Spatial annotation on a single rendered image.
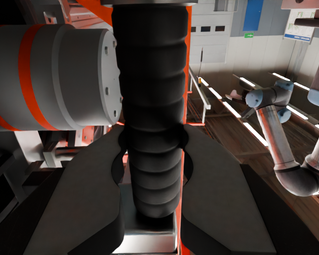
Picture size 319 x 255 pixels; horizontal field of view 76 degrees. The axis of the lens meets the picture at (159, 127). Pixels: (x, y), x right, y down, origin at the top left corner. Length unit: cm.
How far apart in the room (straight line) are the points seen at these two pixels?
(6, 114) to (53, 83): 7
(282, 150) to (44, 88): 89
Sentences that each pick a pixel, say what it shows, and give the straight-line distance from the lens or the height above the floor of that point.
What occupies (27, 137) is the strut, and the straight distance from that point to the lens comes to 39.
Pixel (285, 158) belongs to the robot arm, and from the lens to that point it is 98.
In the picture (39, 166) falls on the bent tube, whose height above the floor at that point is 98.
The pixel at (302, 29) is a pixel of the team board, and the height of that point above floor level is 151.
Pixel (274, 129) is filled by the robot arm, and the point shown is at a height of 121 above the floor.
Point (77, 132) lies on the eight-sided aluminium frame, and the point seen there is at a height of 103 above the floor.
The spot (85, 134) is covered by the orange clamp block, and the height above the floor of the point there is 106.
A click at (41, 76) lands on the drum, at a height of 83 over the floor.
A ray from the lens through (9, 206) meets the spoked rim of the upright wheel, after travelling 51.
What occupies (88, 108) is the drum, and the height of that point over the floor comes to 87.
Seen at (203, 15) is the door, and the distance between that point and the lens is 1389.
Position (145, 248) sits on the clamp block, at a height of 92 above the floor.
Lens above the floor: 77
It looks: 30 degrees up
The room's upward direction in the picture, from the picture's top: 179 degrees clockwise
